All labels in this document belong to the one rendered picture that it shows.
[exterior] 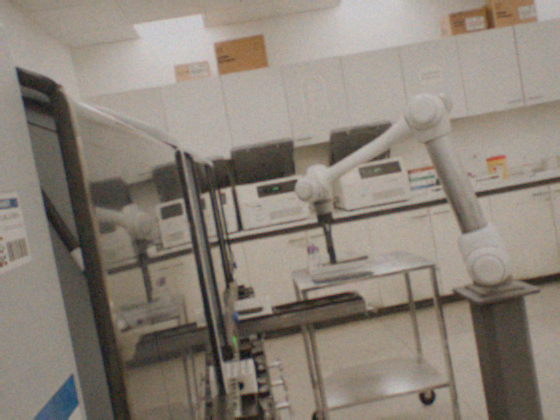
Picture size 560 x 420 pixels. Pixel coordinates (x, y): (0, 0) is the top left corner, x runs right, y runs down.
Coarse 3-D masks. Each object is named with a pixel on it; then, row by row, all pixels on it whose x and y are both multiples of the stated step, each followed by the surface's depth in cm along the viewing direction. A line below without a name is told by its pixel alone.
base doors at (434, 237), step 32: (512, 192) 454; (352, 224) 444; (384, 224) 446; (416, 224) 448; (448, 224) 450; (512, 224) 455; (544, 224) 457; (256, 256) 439; (288, 256) 440; (352, 256) 445; (448, 256) 451; (512, 256) 456; (544, 256) 458; (256, 288) 440; (288, 288) 441; (352, 288) 446; (384, 288) 448; (416, 288) 450; (448, 288) 452
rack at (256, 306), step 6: (240, 300) 214; (246, 300) 212; (252, 300) 210; (258, 300) 209; (264, 300) 207; (234, 306) 206; (240, 306) 204; (246, 306) 204; (252, 306) 205; (258, 306) 215; (264, 306) 205; (270, 306) 205; (240, 312) 214; (246, 312) 214; (252, 312) 214; (258, 312) 214; (264, 312) 205; (270, 312) 205; (240, 318) 204
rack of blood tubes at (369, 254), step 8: (368, 248) 248; (312, 256) 251; (320, 256) 248; (328, 256) 244; (336, 256) 241; (344, 256) 241; (360, 256) 251; (368, 256) 241; (312, 264) 242; (328, 264) 246; (336, 264) 251; (344, 264) 241; (360, 264) 241; (368, 264) 241; (312, 272) 242; (320, 272) 242
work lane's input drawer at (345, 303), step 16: (288, 304) 216; (304, 304) 215; (320, 304) 206; (336, 304) 205; (352, 304) 206; (368, 304) 218; (240, 320) 204; (256, 320) 204; (272, 320) 204; (288, 320) 204; (304, 320) 205; (320, 320) 205; (240, 336) 203
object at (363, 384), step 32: (384, 256) 274; (416, 256) 260; (320, 288) 236; (416, 320) 283; (448, 352) 242; (320, 384) 238; (352, 384) 260; (384, 384) 254; (416, 384) 248; (448, 384) 244; (320, 416) 281
